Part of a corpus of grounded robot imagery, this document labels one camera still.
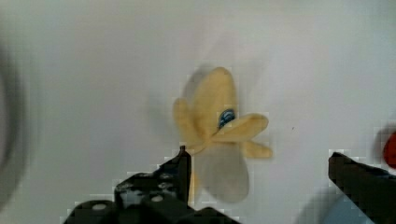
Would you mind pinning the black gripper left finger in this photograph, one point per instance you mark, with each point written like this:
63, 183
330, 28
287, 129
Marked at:
160, 197

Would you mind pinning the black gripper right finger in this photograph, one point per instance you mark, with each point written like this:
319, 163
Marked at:
371, 189

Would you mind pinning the yellow peeled toy banana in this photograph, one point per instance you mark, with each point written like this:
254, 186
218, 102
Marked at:
218, 139

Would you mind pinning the red toy strawberry near oven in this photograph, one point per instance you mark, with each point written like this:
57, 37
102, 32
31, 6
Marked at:
389, 151

